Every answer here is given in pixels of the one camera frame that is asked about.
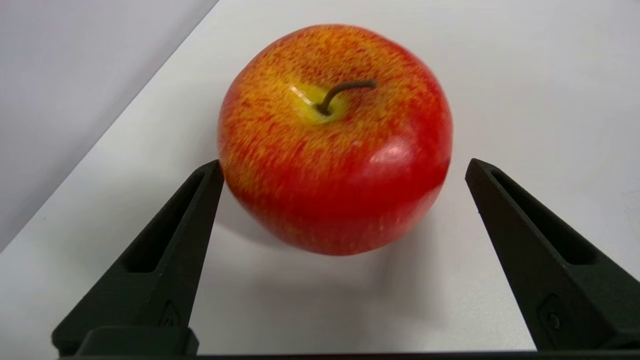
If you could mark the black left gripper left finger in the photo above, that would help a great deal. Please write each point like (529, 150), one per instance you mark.
(155, 270)

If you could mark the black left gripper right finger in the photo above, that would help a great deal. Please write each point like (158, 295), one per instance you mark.
(555, 270)

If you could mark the red apple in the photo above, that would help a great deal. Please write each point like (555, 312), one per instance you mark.
(335, 165)

